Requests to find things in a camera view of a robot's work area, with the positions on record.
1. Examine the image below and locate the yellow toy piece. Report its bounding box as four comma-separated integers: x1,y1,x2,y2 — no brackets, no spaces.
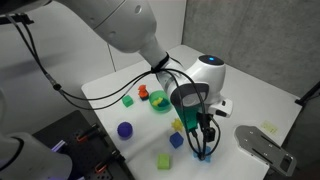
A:
151,97,164,108

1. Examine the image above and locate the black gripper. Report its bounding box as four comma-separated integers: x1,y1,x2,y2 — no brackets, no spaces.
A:
197,112,218,161

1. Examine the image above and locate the light blue toy figure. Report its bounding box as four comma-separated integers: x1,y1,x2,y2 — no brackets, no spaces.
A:
192,145,212,164

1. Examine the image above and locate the teal toy piece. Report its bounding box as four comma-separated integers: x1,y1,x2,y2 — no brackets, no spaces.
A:
157,99,171,109

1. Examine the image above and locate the yellow star toy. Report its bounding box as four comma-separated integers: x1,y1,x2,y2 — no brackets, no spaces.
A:
171,118,184,133

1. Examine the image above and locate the yellow sticky note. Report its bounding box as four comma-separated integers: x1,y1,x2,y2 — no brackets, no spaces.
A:
260,120,279,136

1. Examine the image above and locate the purple bumpy ball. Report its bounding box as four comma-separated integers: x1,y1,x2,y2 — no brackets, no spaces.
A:
116,121,134,139

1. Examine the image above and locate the orange toy figure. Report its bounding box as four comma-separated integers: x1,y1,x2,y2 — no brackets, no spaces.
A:
137,84,149,99

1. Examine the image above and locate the red and black clamp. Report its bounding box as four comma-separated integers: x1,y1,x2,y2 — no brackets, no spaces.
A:
94,149,122,175
75,123,101,144

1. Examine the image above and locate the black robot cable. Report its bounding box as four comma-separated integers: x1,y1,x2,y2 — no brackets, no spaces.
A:
5,13,222,160
19,13,209,161

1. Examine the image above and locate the green plastic bowl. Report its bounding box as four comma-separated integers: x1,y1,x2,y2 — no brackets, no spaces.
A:
148,90,174,114

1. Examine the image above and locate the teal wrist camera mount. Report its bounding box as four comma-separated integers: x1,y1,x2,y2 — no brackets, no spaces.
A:
174,99,202,133

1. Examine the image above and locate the black perforated breadboard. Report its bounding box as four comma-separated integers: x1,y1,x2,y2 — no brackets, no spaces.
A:
32,110,136,180

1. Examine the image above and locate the black horizontal mount bar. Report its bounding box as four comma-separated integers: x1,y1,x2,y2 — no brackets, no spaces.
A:
0,13,35,26

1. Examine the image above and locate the grey metal mounting plate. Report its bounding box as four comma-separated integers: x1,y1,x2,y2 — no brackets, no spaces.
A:
234,125,298,178

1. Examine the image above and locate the lime green toy cube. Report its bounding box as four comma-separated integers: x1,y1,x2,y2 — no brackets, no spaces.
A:
157,153,171,171

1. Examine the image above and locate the blue toy cube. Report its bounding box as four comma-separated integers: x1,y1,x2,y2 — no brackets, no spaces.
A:
169,131,185,150

